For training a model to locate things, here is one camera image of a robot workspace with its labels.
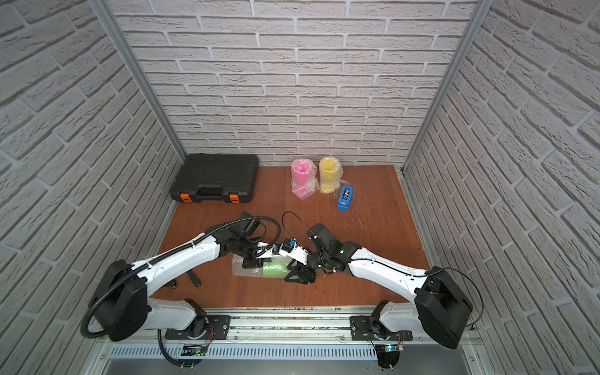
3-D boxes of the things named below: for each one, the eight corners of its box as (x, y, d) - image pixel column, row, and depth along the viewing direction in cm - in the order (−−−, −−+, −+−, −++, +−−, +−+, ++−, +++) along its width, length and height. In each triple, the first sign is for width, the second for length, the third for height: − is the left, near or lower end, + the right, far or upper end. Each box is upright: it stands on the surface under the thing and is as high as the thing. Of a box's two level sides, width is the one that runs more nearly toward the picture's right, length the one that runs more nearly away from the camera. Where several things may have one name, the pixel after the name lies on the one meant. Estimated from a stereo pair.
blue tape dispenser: (336, 209, 106) (337, 203, 102) (341, 190, 113) (342, 184, 109) (348, 211, 105) (349, 206, 101) (352, 193, 112) (353, 187, 108)
